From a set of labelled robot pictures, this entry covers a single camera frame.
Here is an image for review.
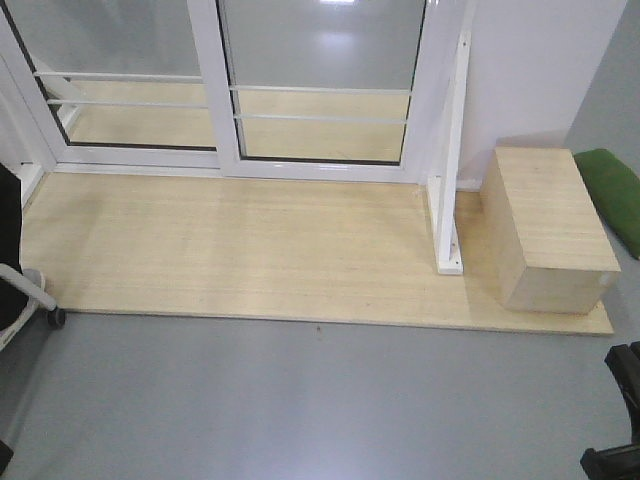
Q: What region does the black chair caster wheel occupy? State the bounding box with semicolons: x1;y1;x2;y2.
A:
47;307;67;330

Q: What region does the white framed sliding glass door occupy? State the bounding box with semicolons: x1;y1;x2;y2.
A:
187;1;438;183

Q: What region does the white fixed glass door panel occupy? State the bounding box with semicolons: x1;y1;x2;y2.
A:
1;1;231;175

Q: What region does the light wooden box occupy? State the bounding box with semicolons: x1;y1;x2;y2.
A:
480;146;620;315

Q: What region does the white triangular support brace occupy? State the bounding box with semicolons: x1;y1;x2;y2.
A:
426;1;477;275

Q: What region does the green sandbag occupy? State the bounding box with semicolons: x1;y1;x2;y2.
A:
574;148;639;260

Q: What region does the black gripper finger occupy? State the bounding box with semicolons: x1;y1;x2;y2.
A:
580;444;639;479
0;441;14;475
604;341;639;436

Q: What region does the light wooden floor platform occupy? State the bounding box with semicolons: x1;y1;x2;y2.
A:
21;173;613;336

